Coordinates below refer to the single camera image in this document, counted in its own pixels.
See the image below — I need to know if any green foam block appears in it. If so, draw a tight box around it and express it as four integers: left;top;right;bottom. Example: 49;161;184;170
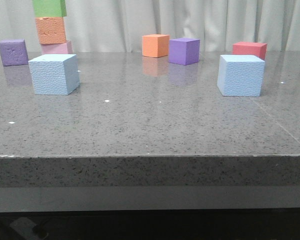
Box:
32;0;67;18

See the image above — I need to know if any smooth orange foam block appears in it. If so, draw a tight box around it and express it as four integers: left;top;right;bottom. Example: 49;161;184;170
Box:
142;34;170;58

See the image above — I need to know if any textured orange foam block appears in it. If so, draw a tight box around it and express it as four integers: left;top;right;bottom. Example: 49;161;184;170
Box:
35;17;67;45

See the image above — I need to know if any dented purple foam block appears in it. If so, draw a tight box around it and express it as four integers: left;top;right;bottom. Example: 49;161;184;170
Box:
0;39;29;67

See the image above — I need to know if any light blue foam block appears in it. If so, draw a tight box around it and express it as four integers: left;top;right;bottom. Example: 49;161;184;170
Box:
217;54;265;97
28;54;80;95

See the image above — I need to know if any white curtain backdrop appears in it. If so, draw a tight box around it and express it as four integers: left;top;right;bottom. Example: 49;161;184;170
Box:
0;0;300;53

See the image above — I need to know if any smooth purple foam block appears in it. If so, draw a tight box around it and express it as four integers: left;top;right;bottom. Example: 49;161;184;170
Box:
168;38;200;66

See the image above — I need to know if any pink foam block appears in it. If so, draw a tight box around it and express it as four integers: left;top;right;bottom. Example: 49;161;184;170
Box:
40;40;73;55

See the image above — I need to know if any red foam block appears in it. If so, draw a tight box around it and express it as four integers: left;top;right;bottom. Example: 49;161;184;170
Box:
232;41;267;60

